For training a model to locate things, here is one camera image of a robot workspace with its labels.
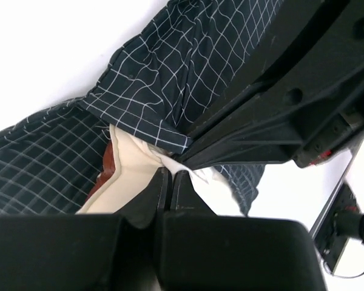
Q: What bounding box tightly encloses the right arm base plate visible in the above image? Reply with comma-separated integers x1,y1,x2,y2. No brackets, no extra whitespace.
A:
310,147,364,276

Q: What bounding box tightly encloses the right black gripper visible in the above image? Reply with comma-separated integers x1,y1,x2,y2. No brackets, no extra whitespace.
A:
176,1,364,169

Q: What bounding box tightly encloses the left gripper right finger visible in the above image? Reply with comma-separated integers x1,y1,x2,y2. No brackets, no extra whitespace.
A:
162,172,325,290

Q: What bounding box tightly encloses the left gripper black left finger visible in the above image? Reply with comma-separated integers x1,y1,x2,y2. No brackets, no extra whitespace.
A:
0,168,172,290

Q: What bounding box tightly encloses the cream white pillow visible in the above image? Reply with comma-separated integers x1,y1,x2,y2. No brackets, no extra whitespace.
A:
78,125,242,216

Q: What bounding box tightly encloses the dark checkered pillowcase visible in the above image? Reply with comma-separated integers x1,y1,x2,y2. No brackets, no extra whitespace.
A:
0,1,282,215

